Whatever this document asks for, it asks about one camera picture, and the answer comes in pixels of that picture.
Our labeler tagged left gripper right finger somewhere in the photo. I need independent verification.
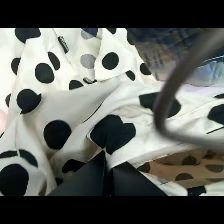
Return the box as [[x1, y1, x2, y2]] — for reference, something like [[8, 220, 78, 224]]
[[111, 161, 168, 197]]

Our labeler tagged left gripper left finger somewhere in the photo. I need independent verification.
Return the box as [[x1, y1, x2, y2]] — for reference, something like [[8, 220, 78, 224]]
[[48, 151, 107, 197]]

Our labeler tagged white black-dotted shirt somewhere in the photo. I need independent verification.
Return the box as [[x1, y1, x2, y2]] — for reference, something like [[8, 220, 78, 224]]
[[0, 28, 224, 197]]

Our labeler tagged light blue garment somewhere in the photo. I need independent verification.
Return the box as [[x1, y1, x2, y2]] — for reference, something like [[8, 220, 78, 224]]
[[196, 55, 224, 87]]

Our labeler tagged dark blue checked garment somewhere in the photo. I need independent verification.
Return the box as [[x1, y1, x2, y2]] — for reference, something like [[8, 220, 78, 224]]
[[125, 28, 214, 73]]

